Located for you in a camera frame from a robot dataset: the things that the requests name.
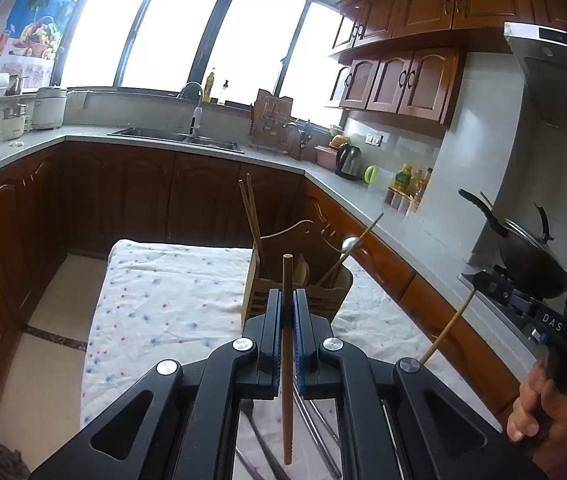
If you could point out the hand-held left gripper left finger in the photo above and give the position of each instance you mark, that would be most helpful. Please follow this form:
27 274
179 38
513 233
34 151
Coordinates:
277 330

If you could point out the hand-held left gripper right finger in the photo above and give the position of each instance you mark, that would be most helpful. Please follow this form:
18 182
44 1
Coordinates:
299 330

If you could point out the wooden utensil holder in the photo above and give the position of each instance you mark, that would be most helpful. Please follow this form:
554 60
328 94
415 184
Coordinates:
323 295

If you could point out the person's right hand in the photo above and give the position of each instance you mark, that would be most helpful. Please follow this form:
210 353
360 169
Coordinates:
538 400

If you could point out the black wok with lid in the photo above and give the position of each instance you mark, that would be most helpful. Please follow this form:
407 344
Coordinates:
528 260

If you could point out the black gas stove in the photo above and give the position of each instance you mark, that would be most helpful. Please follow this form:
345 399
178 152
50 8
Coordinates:
508 300

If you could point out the metal chopstick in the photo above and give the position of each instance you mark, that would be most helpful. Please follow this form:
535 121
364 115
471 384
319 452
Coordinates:
326 435
313 430

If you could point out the steel fork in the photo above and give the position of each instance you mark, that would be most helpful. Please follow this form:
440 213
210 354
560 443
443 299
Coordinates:
263 440

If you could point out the white floral tablecloth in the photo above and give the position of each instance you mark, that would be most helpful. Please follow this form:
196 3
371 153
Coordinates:
163 300

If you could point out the row of spice jars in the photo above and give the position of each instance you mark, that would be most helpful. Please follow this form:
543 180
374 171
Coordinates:
402 202

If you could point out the green cup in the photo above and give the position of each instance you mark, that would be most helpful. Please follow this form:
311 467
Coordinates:
372 175

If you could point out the steel electric kettle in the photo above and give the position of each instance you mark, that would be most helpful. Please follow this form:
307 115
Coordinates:
348 162

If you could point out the pink plastic container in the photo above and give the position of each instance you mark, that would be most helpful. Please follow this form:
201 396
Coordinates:
326 156

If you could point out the green label condiment bottle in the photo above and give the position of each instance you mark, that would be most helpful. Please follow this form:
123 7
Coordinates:
403 179

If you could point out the scissors and knife holder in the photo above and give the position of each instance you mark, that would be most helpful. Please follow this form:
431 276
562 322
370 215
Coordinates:
302 142

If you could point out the yellow bowl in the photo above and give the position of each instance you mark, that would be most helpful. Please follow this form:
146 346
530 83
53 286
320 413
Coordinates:
340 141

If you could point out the wooden dish rack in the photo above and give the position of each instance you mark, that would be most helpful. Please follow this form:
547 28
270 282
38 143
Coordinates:
271 120

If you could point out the wooden base cabinets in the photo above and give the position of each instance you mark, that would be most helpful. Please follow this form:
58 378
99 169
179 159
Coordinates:
113 195

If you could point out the steel range hood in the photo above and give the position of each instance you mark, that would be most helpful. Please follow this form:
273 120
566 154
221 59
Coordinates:
558 70

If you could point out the curved kitchen faucet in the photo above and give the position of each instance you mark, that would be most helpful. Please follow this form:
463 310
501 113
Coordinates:
197 115

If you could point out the clear soap dispenser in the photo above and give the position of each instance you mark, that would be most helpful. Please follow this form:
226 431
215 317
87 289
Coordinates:
223 95

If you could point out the yellow oil bottle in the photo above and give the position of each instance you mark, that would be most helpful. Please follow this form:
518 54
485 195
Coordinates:
209 87

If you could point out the white hanging towel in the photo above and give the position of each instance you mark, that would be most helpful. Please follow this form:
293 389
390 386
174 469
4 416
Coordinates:
77 101

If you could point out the large kitchen window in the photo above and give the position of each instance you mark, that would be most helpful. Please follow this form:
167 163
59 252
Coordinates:
173 35

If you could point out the tall white rice cooker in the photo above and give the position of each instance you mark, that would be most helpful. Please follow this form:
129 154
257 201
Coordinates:
49 107

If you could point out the small white kitchen appliance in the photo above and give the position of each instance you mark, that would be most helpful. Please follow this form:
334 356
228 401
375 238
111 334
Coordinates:
14 122

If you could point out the small metal pot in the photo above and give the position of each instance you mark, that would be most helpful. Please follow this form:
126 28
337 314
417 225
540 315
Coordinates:
15 86

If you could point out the wall socket panel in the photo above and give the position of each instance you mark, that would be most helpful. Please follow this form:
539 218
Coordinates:
377 137

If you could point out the wooden wall cabinets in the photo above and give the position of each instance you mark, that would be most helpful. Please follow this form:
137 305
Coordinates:
428 10

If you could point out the tropical fruit wall poster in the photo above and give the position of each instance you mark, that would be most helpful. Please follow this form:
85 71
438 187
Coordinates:
38 25

